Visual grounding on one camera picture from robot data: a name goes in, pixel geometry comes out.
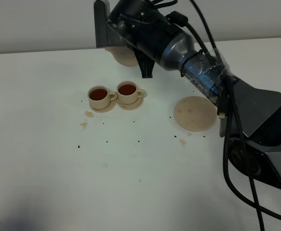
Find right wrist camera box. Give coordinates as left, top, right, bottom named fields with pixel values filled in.
left=94, top=0, right=134, bottom=50

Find beige teacup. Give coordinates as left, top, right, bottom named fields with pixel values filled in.
left=87, top=86, right=117, bottom=111
left=117, top=81, right=146, bottom=104

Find right beige cup saucer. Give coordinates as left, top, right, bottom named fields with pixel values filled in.
left=117, top=98, right=144, bottom=111

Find large beige teapot saucer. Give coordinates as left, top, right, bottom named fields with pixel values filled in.
left=174, top=96, right=217, bottom=131

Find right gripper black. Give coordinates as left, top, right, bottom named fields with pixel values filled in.
left=107, top=0, right=188, bottom=78

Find beige ceramic teapot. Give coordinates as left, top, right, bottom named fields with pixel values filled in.
left=105, top=46, right=138, bottom=67

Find black camera cable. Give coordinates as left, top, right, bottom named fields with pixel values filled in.
left=152, top=0, right=281, bottom=231

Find right beige teacup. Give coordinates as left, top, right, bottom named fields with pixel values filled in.
left=117, top=81, right=146, bottom=104

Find beige cup saucer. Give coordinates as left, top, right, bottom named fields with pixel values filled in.
left=89, top=99, right=117, bottom=113
left=117, top=98, right=144, bottom=111

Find left beige teacup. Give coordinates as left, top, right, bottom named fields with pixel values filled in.
left=87, top=86, right=117, bottom=111

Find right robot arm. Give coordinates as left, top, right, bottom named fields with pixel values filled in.
left=107, top=0, right=281, bottom=189

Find left beige cup saucer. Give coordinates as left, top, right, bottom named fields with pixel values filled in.
left=89, top=99, right=117, bottom=113

